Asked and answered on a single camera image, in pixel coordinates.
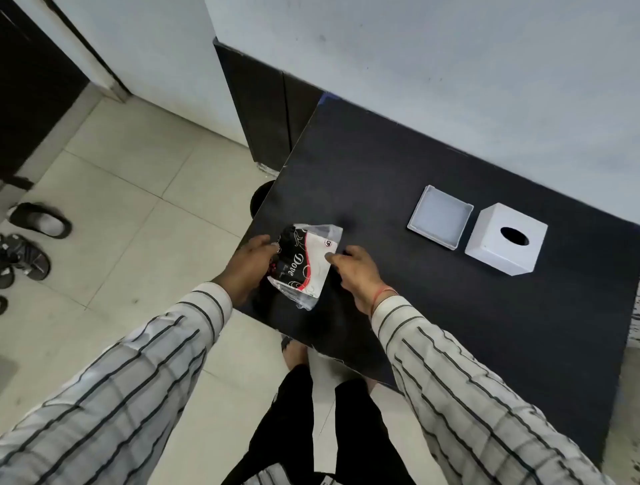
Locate person's left hand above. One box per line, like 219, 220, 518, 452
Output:
212, 234, 281, 308

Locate person's right hand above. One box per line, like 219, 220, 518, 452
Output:
324, 244, 397, 316

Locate black and white tissue packet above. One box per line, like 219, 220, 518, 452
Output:
267, 223, 345, 311

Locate person's right forearm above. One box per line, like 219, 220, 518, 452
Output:
370, 295, 617, 485

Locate person's left forearm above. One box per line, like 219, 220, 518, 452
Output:
0, 282, 234, 485

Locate black round bin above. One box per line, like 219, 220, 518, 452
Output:
248, 180, 277, 221

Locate red thread wrist band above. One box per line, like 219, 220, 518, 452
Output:
371, 285, 400, 316

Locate person's foot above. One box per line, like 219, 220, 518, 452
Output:
280, 336, 312, 371

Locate white square box base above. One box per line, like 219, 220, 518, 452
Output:
406, 185, 475, 251

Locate black cabinet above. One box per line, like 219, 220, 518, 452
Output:
213, 37, 327, 174

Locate white tissue box cover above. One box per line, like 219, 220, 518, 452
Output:
464, 202, 549, 277

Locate person's black trousers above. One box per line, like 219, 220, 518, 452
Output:
221, 364, 417, 485

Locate black slipper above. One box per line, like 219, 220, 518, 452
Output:
7, 202, 73, 240

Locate dark door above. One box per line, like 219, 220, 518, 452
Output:
0, 0, 92, 187

